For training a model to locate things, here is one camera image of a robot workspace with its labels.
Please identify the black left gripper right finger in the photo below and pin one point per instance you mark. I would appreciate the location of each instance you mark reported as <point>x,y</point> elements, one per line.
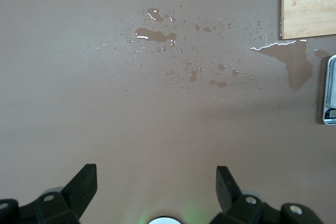
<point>231,197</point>

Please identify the silver digital kitchen scale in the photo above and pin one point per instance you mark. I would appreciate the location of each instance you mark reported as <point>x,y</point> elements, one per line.
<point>331,90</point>

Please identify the wooden cutting board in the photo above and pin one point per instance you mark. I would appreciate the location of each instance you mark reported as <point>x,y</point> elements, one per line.
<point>312,6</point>

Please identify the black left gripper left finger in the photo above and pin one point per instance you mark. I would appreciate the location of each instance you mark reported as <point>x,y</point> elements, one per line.
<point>78,190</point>

